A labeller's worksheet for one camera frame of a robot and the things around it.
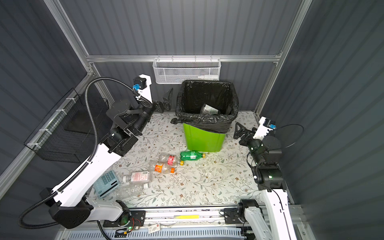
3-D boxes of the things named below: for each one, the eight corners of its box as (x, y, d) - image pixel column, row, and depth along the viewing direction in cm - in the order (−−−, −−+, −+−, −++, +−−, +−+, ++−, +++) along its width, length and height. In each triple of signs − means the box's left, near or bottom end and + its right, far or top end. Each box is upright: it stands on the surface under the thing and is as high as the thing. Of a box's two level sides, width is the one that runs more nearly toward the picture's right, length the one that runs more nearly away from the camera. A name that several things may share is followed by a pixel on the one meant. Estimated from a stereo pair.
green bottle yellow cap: (180, 161, 95) (179, 158, 91) (181, 153, 99) (180, 149, 95) (205, 161, 95) (205, 158, 91) (205, 153, 99) (205, 149, 95)
